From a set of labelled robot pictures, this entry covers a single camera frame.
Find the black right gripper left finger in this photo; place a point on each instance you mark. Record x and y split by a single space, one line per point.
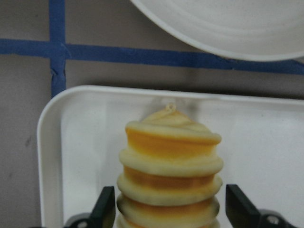
104 211

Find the white rectangular tray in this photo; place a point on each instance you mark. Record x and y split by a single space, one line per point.
81 131

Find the spiral yellow bread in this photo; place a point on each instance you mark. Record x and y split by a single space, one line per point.
170 173

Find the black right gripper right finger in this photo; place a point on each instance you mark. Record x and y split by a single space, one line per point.
240 211

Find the white plate with lemon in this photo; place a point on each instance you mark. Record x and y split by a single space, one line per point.
254 30

